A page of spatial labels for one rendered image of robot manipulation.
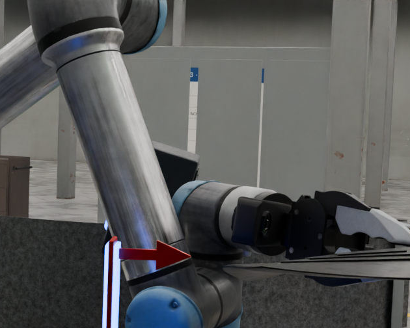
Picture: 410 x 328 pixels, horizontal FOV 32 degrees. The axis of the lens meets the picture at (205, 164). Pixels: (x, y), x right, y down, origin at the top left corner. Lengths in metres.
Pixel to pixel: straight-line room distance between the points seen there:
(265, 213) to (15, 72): 0.43
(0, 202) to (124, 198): 6.57
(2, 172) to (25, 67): 6.33
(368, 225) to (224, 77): 6.12
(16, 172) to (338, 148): 3.68
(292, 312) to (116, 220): 1.80
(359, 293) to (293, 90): 4.16
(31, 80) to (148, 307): 0.38
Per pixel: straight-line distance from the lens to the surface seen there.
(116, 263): 0.57
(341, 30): 4.90
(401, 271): 0.53
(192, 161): 1.13
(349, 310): 2.64
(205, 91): 6.80
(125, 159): 0.75
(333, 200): 0.71
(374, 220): 0.67
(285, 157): 6.63
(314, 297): 2.54
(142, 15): 0.90
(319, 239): 0.71
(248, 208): 0.67
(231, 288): 0.86
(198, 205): 0.85
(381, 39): 10.72
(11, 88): 0.98
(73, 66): 0.78
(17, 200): 7.44
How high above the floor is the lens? 1.28
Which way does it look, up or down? 3 degrees down
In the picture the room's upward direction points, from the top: 2 degrees clockwise
